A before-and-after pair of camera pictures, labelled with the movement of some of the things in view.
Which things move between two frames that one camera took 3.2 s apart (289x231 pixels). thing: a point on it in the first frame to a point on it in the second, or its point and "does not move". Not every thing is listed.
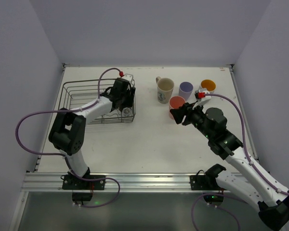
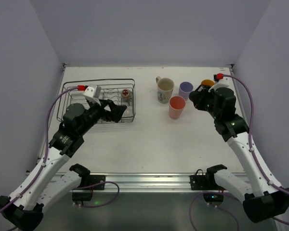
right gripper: (187, 115) to (200, 96)
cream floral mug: (165, 86) does not move
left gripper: (129, 96) to (108, 108)
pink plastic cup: (175, 102) does not move
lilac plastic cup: (185, 89) does not move
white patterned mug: (209, 84) does not move
